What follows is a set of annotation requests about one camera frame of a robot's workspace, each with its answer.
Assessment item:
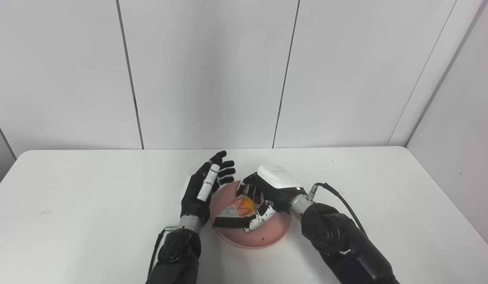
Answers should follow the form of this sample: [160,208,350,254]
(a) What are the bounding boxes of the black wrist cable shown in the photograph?
[307,182,367,237]
[147,226,177,277]

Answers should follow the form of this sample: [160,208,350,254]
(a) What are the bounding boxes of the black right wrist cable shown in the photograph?
[307,182,367,237]

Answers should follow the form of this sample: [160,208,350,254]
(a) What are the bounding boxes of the chocolate cake slice with fruit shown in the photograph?
[212,196,257,229]

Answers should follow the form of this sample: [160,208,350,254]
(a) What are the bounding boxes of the pink round plate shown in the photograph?
[210,181,292,249]

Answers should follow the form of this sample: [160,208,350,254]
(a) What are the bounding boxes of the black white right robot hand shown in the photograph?
[236,164,307,233]

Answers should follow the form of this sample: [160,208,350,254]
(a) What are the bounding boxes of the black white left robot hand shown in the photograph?
[180,150,237,227]

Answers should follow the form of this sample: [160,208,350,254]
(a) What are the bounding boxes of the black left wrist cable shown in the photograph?
[147,226,177,277]

